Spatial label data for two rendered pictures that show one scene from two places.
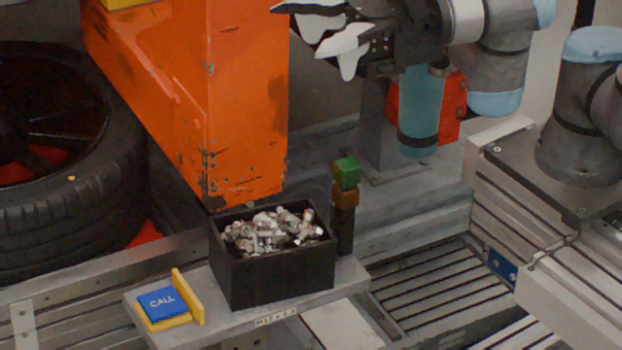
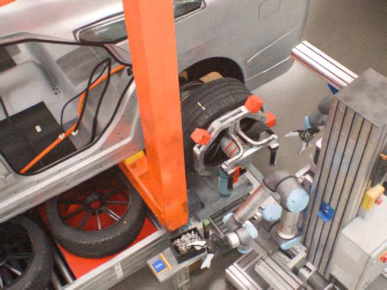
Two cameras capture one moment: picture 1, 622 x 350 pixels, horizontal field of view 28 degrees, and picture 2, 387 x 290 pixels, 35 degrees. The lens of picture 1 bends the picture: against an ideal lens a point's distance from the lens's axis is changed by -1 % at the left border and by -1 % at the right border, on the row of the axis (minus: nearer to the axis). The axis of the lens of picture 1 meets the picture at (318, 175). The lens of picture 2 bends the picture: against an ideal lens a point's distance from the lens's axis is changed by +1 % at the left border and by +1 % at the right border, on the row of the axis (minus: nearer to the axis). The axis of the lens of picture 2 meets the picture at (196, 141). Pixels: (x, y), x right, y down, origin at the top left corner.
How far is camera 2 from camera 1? 198 cm
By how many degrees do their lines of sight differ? 16
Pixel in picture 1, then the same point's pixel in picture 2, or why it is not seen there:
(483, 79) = (241, 248)
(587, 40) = (268, 212)
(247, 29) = (175, 197)
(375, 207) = (213, 199)
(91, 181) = (131, 222)
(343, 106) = not seen: hidden behind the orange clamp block
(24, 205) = (113, 235)
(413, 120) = (223, 191)
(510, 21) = (246, 241)
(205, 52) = (164, 204)
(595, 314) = (275, 279)
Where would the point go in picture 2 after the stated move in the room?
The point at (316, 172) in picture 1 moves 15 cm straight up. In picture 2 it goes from (195, 201) to (194, 189)
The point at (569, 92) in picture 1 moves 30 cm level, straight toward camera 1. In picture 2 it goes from (265, 224) to (260, 272)
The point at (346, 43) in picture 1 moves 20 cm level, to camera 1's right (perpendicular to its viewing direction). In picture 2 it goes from (208, 263) to (248, 260)
